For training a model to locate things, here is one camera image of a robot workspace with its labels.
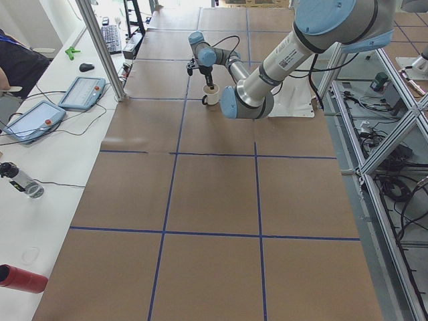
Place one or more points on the far blue teach pendant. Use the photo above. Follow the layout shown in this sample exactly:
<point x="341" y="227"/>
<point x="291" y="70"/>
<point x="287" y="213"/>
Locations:
<point x="83" y="93"/>

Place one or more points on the white pedestal column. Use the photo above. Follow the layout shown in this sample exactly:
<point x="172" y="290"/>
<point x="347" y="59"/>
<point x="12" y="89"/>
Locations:
<point x="293" y="100"/>

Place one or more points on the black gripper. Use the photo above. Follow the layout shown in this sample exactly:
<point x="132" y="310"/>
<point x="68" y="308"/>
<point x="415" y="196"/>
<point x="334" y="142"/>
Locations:
<point x="205" y="69"/>

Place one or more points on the black keyboard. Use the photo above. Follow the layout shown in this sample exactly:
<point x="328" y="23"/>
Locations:
<point x="111" y="36"/>

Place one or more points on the white mug black handle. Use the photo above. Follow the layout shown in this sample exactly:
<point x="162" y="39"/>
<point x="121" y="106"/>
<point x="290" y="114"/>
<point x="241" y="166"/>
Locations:
<point x="210" y="95"/>

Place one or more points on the green clamp tool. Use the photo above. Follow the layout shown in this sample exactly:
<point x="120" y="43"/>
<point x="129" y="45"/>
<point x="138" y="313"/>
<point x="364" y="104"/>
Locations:
<point x="71" y="51"/>

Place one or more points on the red cylinder bottle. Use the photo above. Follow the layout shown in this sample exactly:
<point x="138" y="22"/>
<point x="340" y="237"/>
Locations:
<point x="18" y="279"/>

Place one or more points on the blue teach pendant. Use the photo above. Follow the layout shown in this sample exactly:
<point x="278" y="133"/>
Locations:
<point x="83" y="93"/>
<point x="37" y="122"/>

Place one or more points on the seated person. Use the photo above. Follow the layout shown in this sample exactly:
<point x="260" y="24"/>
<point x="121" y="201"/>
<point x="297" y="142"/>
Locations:
<point x="20" y="66"/>

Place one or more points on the near blue teach pendant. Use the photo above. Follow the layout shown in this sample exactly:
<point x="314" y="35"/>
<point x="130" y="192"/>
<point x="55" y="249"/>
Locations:
<point x="37" y="122"/>

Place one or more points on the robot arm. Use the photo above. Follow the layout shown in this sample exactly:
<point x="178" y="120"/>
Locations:
<point x="357" y="25"/>

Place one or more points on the clear water bottle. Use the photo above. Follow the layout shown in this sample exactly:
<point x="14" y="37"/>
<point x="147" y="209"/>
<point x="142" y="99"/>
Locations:
<point x="21" y="180"/>

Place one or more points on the aluminium frame post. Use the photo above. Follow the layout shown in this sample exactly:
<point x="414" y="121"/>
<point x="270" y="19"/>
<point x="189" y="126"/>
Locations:
<point x="91" y="23"/>

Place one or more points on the black computer mouse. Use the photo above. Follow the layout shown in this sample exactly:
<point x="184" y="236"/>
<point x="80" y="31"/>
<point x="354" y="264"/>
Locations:
<point x="85" y="67"/>

